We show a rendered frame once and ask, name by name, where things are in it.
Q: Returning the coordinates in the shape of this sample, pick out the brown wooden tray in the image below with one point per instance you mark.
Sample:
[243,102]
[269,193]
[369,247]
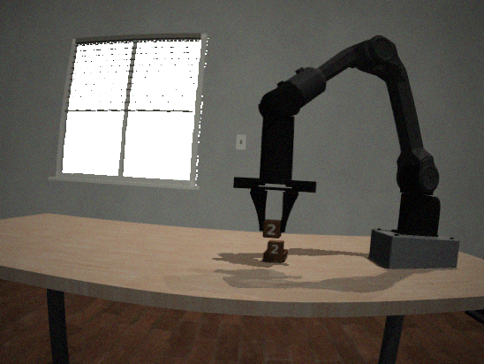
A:
[268,257]

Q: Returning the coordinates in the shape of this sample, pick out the brown number cube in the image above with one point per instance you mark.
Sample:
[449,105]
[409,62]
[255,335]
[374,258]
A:
[275,247]
[271,229]

